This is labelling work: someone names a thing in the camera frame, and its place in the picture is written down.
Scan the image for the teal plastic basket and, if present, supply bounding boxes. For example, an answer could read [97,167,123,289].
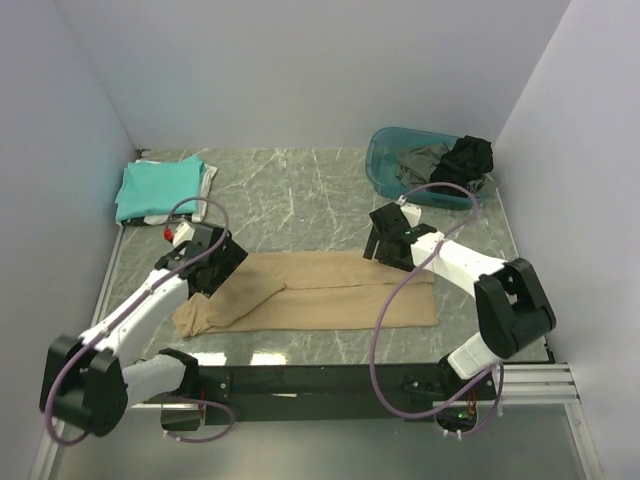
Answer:
[365,127,471,210]

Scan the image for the tan t shirt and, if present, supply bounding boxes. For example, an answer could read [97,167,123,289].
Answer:
[172,251,437,338]

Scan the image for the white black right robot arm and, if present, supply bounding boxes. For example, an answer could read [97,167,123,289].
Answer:
[363,203,556,399]

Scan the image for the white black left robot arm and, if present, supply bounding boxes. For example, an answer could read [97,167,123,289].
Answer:
[39,224,248,444]

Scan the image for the grey t shirt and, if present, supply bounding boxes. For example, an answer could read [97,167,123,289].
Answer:
[394,142,494,196]

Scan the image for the folded teal t shirt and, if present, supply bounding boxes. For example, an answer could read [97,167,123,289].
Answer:
[115,155,206,223]

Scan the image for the black t shirt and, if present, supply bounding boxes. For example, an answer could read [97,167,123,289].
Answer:
[429,135,494,193]

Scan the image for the black base crossbar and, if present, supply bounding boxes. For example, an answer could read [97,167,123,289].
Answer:
[139,362,501,433]

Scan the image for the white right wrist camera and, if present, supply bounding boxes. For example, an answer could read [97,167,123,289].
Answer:
[396,195,422,228]

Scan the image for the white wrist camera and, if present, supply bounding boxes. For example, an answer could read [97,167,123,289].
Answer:
[163,221,195,247]
[396,195,422,228]

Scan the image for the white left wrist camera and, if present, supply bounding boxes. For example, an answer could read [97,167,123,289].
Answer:
[163,221,195,247]

